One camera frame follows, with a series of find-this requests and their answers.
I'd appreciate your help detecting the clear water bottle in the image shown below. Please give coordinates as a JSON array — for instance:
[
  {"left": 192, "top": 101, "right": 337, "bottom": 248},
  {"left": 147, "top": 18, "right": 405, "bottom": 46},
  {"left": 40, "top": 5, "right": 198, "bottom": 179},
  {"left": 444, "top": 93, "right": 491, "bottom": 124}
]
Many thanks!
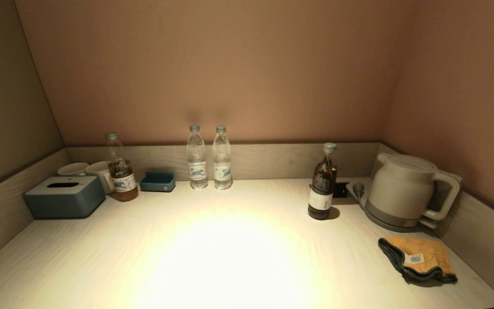
[
  {"left": 187, "top": 124, "right": 209, "bottom": 190},
  {"left": 212, "top": 125, "right": 233, "bottom": 190}
]

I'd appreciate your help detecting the half-full amber tea bottle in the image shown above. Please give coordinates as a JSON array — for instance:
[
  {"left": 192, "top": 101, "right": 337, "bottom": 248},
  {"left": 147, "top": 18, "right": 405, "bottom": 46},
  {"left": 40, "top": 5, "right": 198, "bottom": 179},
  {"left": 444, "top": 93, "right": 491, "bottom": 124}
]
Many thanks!
[{"left": 105, "top": 132, "right": 139, "bottom": 202}]

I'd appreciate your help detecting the white mug with handle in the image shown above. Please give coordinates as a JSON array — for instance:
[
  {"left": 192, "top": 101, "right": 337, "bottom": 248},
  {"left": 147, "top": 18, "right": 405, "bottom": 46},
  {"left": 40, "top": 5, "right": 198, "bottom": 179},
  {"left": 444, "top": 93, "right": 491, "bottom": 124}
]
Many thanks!
[{"left": 86, "top": 161, "right": 116, "bottom": 194}]

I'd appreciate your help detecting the dark tea bottle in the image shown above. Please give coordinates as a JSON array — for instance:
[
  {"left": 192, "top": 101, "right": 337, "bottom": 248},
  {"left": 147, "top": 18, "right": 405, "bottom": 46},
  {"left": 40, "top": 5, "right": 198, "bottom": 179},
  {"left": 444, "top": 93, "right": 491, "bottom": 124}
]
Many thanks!
[{"left": 308, "top": 142, "right": 338, "bottom": 220}]

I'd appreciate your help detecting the white mug without visible handle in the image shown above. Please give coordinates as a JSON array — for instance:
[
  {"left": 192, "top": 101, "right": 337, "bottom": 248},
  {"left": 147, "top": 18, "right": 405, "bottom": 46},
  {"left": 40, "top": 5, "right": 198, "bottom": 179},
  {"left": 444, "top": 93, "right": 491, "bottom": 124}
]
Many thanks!
[{"left": 57, "top": 162, "right": 90, "bottom": 176}]

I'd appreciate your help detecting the white electric kettle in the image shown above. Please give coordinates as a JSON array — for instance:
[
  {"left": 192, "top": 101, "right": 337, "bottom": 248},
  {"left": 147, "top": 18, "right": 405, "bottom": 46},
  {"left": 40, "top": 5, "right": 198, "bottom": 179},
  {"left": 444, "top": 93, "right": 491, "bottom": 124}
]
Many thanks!
[{"left": 366, "top": 152, "right": 461, "bottom": 228}]

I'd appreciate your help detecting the blue-grey tissue box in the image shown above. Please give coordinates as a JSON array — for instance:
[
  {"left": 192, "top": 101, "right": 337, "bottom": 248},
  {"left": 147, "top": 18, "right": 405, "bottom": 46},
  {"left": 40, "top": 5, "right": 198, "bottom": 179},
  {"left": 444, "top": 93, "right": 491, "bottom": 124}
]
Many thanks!
[{"left": 25, "top": 176, "right": 106, "bottom": 219}]

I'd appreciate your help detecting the small blue tray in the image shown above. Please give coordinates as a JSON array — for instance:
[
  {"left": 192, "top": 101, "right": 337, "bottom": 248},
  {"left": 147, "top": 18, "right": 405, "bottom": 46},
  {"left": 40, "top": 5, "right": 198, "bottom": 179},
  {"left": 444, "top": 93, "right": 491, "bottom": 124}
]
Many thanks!
[{"left": 139, "top": 171, "right": 176, "bottom": 192}]

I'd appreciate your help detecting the orange cloth with grey edge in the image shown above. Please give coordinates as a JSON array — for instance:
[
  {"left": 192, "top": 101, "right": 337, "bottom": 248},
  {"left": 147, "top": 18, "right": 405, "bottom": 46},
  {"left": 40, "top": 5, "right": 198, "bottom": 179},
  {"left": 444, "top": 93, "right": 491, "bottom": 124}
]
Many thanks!
[{"left": 378, "top": 236, "right": 458, "bottom": 284}]

